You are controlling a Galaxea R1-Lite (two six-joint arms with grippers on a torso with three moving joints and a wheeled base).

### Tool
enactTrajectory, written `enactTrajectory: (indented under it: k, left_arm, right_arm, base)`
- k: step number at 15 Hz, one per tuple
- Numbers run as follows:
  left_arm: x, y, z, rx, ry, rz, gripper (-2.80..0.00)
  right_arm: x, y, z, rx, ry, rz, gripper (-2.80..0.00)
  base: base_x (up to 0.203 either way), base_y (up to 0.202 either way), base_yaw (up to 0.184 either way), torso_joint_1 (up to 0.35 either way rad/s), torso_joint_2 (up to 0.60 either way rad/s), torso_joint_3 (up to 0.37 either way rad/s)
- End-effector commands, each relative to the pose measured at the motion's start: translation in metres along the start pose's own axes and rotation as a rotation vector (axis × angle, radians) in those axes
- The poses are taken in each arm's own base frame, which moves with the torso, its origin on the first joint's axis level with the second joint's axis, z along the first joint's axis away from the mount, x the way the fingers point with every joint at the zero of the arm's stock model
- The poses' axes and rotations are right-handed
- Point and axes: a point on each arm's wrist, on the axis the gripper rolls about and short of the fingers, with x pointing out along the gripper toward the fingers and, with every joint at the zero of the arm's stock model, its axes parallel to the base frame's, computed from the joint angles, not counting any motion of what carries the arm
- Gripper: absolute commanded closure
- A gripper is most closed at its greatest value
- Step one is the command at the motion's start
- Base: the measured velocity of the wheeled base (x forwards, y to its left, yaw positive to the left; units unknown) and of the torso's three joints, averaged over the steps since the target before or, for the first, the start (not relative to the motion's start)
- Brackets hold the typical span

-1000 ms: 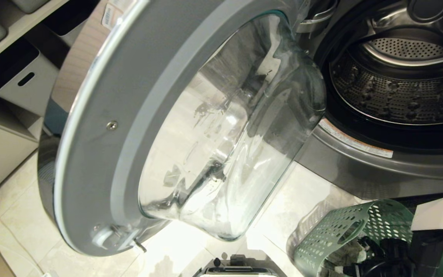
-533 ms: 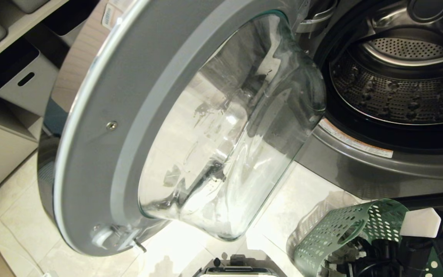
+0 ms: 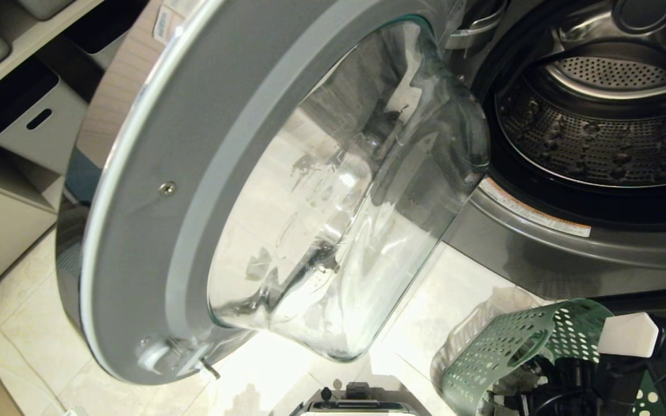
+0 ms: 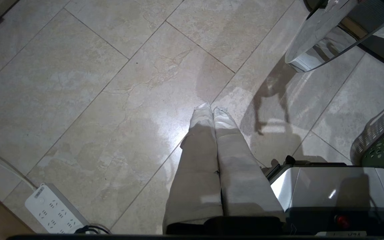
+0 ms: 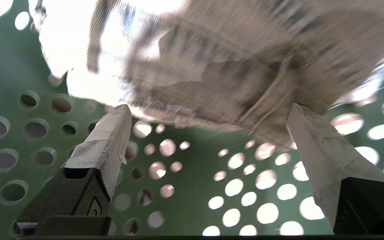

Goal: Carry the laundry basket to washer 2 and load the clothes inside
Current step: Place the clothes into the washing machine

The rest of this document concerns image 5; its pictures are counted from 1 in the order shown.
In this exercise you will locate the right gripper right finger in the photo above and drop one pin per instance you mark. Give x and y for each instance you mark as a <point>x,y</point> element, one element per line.
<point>332,160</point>

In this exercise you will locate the beige striped cloth garment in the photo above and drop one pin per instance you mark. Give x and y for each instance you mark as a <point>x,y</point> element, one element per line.
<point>212,60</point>

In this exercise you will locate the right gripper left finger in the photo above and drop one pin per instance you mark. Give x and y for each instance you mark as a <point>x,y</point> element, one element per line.
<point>92,156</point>

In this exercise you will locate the green perforated laundry basket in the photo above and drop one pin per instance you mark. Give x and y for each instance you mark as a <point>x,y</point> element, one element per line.
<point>195,160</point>

